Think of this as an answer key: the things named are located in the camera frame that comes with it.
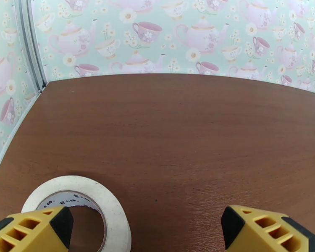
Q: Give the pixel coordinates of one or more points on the white masking tape roll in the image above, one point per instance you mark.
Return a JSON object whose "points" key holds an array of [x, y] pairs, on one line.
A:
{"points": [[113, 206]]}

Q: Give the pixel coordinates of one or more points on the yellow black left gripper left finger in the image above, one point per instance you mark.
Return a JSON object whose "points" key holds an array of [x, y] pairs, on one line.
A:
{"points": [[29, 233]]}

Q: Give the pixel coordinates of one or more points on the aluminium frame post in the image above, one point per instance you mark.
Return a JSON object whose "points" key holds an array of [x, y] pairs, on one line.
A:
{"points": [[29, 36]]}

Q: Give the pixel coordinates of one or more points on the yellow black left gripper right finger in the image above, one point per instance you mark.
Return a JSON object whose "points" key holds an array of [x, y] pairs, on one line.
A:
{"points": [[265, 233]]}

